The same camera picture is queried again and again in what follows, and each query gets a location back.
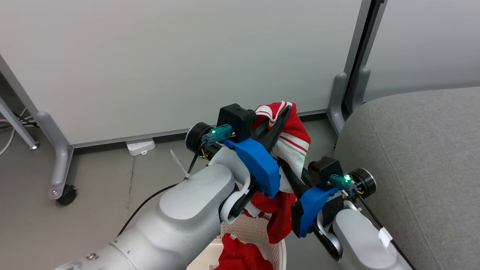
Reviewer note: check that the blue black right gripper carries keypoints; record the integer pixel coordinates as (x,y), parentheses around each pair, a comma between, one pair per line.
(311,210)

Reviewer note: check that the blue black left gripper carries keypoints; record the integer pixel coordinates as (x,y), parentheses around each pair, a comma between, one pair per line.
(258,165)

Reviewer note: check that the red white striped garment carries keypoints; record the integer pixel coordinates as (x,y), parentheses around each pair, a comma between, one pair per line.
(290,150)

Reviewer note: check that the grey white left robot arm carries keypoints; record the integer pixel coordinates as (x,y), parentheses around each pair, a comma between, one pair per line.
(180,221)

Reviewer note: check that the white perforated laundry basket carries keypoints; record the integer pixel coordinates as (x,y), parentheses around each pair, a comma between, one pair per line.
(258,240)

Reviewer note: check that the plain red garment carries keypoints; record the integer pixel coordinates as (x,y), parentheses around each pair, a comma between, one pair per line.
(242,255)

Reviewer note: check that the white partition panel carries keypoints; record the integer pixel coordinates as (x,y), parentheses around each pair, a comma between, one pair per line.
(180,67)

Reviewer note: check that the grey fabric sofa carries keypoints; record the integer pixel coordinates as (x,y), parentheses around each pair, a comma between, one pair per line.
(416,172)

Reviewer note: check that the white power strip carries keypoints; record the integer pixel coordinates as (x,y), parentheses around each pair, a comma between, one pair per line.
(140,146)

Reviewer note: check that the grey partition foot with caster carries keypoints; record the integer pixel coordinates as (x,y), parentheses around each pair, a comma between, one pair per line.
(56,157)

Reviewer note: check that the grey metal table leg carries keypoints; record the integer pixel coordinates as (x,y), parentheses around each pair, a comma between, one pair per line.
(17,125)

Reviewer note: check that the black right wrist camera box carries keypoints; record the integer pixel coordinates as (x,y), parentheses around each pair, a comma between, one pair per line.
(324,168)

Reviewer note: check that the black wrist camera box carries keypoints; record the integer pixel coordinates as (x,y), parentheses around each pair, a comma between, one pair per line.
(324,168)
(237,120)

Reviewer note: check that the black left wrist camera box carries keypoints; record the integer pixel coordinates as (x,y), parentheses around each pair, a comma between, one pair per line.
(237,120)

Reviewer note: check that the grey partition post with feet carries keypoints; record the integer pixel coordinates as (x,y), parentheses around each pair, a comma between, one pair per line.
(350,86)

